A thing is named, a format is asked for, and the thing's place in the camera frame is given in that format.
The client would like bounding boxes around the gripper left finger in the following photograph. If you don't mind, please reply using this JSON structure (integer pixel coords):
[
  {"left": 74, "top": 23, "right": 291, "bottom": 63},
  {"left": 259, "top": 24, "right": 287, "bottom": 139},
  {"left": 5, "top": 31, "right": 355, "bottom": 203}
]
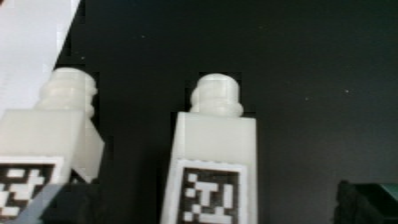
[{"left": 16, "top": 184, "right": 101, "bottom": 224}]

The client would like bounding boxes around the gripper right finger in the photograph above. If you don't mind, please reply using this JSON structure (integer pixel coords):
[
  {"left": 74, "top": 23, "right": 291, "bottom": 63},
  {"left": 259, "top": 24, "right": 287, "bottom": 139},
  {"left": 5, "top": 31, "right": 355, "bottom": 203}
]
[{"left": 335, "top": 181, "right": 398, "bottom": 224}]

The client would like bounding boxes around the paper sheet with tags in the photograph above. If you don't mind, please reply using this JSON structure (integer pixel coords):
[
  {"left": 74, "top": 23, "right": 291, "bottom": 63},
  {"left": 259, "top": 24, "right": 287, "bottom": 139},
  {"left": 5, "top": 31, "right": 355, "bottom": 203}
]
[{"left": 0, "top": 0, "right": 81, "bottom": 116}]

